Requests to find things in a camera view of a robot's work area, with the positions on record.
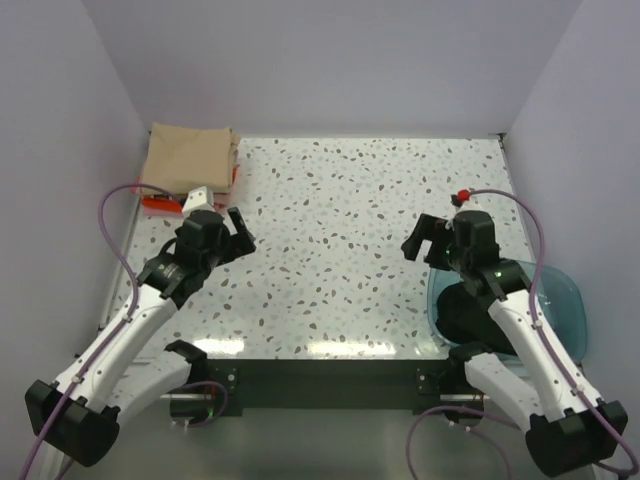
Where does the black t shirt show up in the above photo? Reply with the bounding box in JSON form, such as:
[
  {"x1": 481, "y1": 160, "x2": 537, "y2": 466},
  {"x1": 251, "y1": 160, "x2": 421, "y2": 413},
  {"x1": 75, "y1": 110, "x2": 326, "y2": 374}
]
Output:
[{"x1": 435, "y1": 284, "x2": 516, "y2": 356}]

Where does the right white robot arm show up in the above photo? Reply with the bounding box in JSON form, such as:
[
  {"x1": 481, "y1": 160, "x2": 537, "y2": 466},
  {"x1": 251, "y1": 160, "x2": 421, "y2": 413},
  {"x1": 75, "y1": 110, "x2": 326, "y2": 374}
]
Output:
[{"x1": 401, "y1": 210, "x2": 628, "y2": 478}]

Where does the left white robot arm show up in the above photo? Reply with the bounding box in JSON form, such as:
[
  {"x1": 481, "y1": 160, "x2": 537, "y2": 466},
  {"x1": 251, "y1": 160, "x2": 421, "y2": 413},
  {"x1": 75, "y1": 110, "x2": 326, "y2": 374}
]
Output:
[{"x1": 25, "y1": 207, "x2": 256, "y2": 467}]

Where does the folded red orange t shirt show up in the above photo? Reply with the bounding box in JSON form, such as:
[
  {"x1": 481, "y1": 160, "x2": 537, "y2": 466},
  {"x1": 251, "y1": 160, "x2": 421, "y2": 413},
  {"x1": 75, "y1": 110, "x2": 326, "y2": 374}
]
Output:
[{"x1": 141, "y1": 196, "x2": 182, "y2": 213}]

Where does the folded beige t shirt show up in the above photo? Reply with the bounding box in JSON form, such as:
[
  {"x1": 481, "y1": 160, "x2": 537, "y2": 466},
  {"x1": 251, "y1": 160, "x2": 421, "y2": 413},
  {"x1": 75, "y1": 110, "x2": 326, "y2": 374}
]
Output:
[{"x1": 140, "y1": 123, "x2": 241, "y2": 195}]

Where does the blue transparent plastic bin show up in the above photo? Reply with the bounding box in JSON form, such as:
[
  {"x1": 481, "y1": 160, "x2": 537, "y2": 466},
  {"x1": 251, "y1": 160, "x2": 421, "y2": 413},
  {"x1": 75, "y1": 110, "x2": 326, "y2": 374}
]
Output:
[{"x1": 427, "y1": 266, "x2": 588, "y2": 363}]

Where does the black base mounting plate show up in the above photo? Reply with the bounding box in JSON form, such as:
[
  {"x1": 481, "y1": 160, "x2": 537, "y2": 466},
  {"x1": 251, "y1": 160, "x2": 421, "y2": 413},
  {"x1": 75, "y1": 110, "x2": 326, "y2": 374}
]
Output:
[{"x1": 167, "y1": 357, "x2": 489, "y2": 419}]

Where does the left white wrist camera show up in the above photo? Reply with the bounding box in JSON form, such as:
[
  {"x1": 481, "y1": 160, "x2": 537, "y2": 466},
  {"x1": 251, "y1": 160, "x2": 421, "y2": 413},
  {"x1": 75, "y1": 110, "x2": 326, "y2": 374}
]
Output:
[{"x1": 182, "y1": 186, "x2": 215, "y2": 217}]

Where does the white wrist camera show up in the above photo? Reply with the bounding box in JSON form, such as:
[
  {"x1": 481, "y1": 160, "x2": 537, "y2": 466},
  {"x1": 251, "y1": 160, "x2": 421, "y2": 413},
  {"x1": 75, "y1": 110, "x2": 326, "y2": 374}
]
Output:
[
  {"x1": 182, "y1": 186, "x2": 215, "y2": 217},
  {"x1": 451, "y1": 189, "x2": 484, "y2": 218}
]

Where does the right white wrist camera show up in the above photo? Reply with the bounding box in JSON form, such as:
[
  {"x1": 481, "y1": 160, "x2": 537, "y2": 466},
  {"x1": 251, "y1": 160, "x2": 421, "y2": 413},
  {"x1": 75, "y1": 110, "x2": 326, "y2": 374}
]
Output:
[{"x1": 451, "y1": 189, "x2": 484, "y2": 218}]

